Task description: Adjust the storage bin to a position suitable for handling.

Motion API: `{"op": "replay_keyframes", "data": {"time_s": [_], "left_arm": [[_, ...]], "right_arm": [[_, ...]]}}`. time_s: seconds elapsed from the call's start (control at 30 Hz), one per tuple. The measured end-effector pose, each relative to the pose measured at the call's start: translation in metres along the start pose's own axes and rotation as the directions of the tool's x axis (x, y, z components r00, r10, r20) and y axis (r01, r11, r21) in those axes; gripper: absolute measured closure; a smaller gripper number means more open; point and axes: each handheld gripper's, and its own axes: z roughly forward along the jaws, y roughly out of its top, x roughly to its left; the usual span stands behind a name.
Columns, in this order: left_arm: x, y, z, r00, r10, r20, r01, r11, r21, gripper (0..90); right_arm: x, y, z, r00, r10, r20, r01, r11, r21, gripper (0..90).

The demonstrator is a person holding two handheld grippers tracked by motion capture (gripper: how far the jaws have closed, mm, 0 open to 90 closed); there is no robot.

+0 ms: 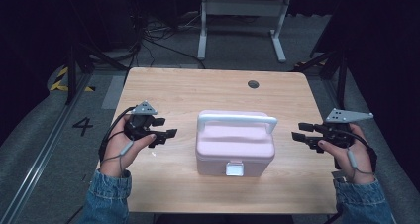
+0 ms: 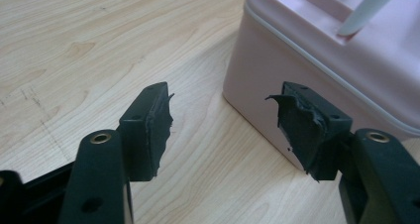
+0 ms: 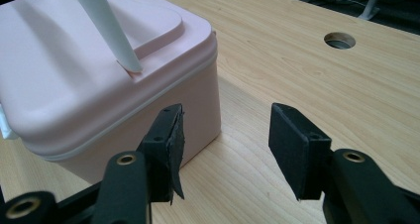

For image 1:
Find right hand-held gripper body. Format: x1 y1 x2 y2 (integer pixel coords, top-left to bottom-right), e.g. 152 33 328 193
316 107 374 150

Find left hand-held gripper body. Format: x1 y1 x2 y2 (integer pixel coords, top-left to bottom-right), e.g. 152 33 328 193
123 100 158 141

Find pink box with white handle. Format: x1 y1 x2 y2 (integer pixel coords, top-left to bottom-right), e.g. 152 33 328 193
194 109 278 178

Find person's left hand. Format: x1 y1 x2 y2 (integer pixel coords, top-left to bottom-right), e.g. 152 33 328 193
99 114 158 179

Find person's right hand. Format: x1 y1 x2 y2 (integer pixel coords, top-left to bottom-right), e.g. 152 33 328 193
318 123 376 185

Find black tripod stand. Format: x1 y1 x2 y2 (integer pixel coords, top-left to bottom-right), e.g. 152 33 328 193
64 42 131 106
292 47 350 110

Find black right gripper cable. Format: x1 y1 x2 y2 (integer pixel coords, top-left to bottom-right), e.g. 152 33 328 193
334 129 378 172

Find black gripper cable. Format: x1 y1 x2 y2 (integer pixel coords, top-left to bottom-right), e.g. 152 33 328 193
98 106 137 164
334 129 378 172

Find grey left gripper cable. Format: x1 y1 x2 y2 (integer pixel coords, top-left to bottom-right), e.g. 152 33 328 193
100 139 135 178

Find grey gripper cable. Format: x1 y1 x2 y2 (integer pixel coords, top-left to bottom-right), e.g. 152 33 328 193
346 149 376 182
100 139 135 178

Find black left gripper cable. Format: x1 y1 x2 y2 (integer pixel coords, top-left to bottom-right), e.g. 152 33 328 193
98 106 137 164

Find grey right gripper cable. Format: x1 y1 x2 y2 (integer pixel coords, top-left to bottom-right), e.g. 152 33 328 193
346 149 376 182

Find black floor cables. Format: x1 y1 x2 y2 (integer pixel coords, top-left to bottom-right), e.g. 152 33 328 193
130 5 207 70

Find metal floor rail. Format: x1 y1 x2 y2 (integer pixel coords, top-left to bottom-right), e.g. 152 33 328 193
0 74 94 224

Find white metal stand frame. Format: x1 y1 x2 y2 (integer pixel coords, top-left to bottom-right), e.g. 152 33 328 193
196 0 292 64

